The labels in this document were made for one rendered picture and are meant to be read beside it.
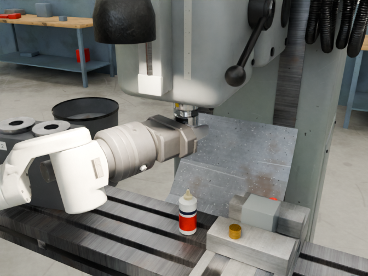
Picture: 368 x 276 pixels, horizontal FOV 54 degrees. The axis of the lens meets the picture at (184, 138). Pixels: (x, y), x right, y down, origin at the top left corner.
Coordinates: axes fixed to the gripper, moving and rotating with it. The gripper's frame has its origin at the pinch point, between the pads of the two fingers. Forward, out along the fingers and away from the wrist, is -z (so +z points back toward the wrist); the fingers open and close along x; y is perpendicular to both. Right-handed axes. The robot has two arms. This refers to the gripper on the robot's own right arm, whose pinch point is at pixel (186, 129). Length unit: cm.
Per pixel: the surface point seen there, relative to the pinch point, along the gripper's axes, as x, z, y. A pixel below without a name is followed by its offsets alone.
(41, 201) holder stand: 33.9, 17.9, 25.2
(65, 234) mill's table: 20.2, 18.3, 27.0
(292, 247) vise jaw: -23.4, -3.4, 15.8
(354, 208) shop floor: 27, -190, 121
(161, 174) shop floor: 157, -122, 122
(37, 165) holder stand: 33.2, 17.5, 14.8
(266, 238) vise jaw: -19.0, -2.2, 15.8
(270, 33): -7.0, -14.5, -17.5
